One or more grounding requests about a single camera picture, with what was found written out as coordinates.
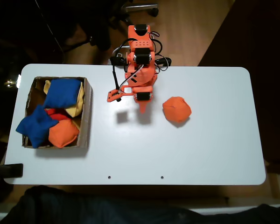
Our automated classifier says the office chair base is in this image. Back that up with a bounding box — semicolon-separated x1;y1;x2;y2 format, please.
120;0;160;17

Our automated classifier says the person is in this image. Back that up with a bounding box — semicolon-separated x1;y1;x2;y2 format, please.
0;185;280;224

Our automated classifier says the black camera cable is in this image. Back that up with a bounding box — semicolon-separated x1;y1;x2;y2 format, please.
111;38;133;91

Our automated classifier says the yellow bean bag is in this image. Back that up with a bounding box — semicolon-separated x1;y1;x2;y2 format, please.
43;80;85;118

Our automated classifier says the white cable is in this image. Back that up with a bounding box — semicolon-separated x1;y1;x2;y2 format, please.
112;44;131;59

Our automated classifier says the orange bean bag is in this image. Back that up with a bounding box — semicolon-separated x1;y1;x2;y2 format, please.
162;96;192;124
48;119;80;149

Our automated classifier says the brown cardboard box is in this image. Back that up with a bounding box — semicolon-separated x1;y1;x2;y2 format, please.
21;76;93;149

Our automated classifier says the black table edge clamp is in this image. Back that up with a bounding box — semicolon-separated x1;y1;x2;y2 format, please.
0;163;24;179

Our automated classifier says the black base clamp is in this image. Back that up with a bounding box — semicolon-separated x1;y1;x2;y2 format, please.
110;56;129;68
155;57;172;68

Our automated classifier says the blue bean bag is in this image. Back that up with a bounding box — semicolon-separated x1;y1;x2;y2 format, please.
42;78;82;110
15;104;59;149

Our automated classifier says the red bean bag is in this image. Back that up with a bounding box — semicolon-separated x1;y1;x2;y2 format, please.
44;108;72;122

